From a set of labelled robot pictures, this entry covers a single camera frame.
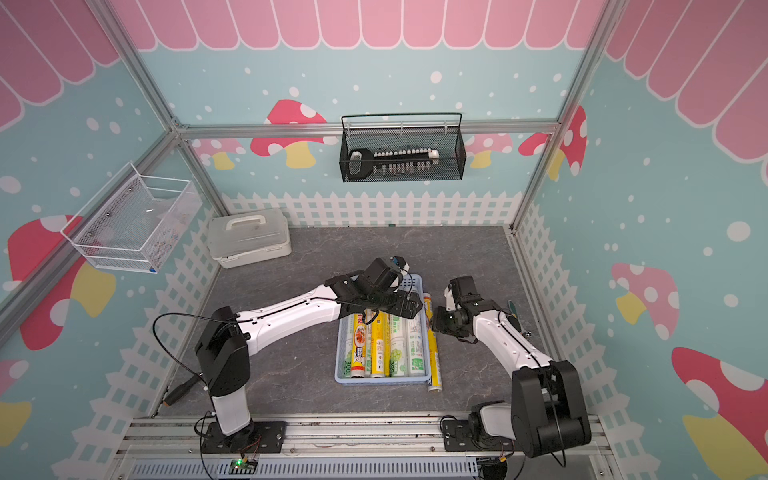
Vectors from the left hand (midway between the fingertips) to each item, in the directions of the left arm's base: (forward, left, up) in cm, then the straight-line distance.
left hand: (408, 306), depth 82 cm
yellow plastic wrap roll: (-8, +14, -7) cm, 17 cm away
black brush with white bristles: (+37, +14, +21) cm, 45 cm away
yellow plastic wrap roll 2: (-17, -7, -11) cm, 21 cm away
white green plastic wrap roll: (-7, -3, -10) cm, 12 cm away
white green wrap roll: (-4, +17, -10) cm, 20 cm away
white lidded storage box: (+26, +55, -2) cm, 61 cm away
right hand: (0, -9, -9) cm, 12 cm away
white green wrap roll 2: (-7, +2, -10) cm, 13 cm away
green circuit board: (-36, +40, -17) cm, 57 cm away
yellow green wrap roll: (-8, +7, -7) cm, 13 cm away
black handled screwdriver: (-21, +62, -12) cm, 66 cm away
